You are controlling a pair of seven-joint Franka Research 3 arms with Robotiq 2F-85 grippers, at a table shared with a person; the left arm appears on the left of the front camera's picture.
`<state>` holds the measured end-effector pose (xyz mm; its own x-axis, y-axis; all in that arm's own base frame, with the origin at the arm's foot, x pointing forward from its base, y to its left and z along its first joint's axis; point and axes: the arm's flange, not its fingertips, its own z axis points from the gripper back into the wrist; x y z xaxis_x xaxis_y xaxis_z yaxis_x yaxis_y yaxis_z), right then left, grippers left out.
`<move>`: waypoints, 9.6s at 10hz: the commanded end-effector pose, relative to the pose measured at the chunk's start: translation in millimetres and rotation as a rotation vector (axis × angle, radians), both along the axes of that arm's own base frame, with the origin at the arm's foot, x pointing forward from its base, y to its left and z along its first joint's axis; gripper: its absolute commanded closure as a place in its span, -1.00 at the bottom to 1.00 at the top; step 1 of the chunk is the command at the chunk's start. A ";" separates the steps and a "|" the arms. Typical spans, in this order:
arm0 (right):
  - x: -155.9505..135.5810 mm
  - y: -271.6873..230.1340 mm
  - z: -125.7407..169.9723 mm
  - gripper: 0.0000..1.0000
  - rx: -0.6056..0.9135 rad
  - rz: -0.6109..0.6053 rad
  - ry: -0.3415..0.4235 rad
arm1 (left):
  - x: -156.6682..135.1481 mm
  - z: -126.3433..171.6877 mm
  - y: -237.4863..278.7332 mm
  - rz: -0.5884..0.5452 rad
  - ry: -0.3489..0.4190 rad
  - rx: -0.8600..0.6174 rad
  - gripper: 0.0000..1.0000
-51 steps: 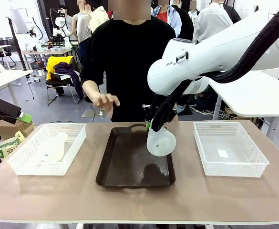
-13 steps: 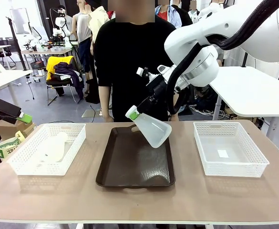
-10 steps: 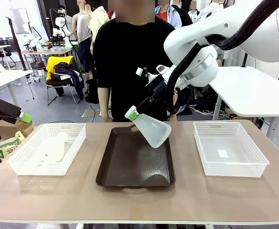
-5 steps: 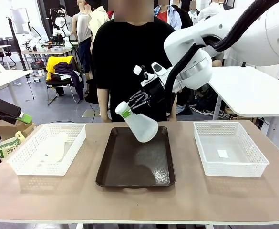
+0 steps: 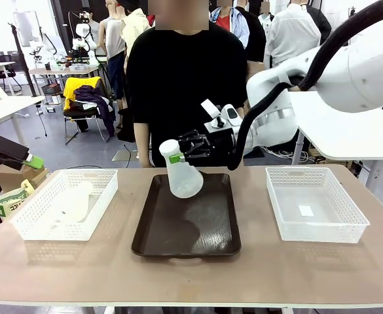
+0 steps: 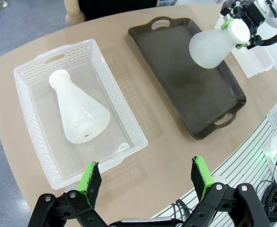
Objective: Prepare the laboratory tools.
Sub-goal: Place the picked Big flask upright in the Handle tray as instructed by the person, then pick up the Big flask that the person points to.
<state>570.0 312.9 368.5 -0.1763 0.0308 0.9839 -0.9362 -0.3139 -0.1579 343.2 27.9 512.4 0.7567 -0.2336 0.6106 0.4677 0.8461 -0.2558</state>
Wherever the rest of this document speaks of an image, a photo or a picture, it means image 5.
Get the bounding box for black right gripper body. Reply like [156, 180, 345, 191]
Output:
[206, 129, 238, 166]

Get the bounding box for white plastic conical flask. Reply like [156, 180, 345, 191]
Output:
[52, 181, 96, 224]
[158, 139, 204, 200]

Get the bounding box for person's right forearm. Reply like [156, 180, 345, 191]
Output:
[134, 122, 155, 169]

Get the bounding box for brown cardboard box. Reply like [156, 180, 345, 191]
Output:
[0, 162, 50, 194]

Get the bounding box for white desk with metal leg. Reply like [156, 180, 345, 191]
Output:
[0, 94, 46, 148]

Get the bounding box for green and white carton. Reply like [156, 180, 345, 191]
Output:
[0, 188, 29, 219]

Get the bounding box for black office chair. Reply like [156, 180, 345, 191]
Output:
[0, 50, 22, 96]

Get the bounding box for person in black sweater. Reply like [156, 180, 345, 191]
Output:
[125, 0, 248, 168]

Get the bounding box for dark brown plastic tray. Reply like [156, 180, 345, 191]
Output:
[131, 172, 242, 262]

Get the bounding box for grey floor plate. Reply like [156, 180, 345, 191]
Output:
[111, 149, 132, 162]

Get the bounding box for red and black box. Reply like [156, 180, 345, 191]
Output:
[41, 82, 62, 96]

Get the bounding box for black metal chair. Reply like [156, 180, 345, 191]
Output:
[63, 77, 117, 145]

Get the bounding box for white plastic perforated basket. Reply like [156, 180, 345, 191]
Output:
[9, 169, 119, 242]
[264, 166, 371, 245]

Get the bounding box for yellow cloth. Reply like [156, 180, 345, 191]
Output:
[62, 77, 102, 111]

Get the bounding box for background work table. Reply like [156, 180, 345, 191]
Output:
[29, 61, 101, 86]

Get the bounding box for dark purple garment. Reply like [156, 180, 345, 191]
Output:
[74, 84, 117, 137]

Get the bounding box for person in blue jacket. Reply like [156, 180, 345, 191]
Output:
[210, 5, 251, 63]

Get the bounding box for white desk with rounded corner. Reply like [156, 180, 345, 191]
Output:
[289, 90, 383, 197]

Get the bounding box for mannequin in cream shirt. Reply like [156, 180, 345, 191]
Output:
[120, 6, 153, 66]

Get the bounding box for mannequin in white tank top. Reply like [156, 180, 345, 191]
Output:
[98, 0, 129, 111]

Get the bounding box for white background robot with black head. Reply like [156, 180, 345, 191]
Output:
[70, 10, 98, 63]

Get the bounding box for thick black right arm cable sleeve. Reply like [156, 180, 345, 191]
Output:
[227, 0, 383, 171]

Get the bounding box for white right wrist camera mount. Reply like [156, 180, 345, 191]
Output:
[200, 99, 244, 133]

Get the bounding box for white floor cables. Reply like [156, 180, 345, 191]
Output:
[262, 145, 310, 164]

